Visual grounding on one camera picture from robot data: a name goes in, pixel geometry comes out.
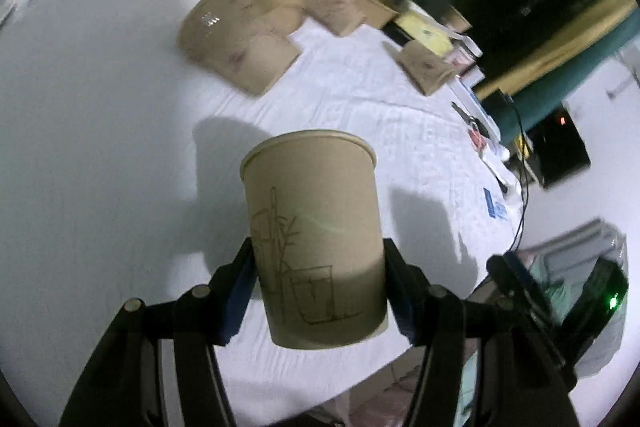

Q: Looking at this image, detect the kraft paper cup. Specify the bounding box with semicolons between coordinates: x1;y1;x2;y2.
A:
240;130;387;350

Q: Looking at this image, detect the blue card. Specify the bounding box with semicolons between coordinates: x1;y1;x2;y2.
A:
484;188;509;221

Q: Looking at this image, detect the black monitor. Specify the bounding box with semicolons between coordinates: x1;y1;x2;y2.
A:
527;105;591;190

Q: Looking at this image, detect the white textured tablecloth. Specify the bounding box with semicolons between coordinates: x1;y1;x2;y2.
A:
1;0;514;426

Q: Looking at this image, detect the teal curtain right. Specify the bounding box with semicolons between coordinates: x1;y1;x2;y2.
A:
482;9;639;145

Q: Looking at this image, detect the right lying kraft cup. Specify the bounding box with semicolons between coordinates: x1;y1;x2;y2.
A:
383;40;457;96

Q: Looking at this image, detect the front lying kraft cup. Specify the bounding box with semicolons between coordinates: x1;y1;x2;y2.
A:
177;0;302;96

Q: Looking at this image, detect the yellow tissue box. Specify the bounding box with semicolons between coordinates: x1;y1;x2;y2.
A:
394;0;454;58

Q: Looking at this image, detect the kraft paper tray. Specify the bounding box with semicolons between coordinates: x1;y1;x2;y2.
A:
354;0;398;29

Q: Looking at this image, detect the yellow curtain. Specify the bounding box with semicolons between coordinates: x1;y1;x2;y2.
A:
473;0;638;101

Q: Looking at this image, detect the lying kraft cup by box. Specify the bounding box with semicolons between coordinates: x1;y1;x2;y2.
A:
303;0;366;37

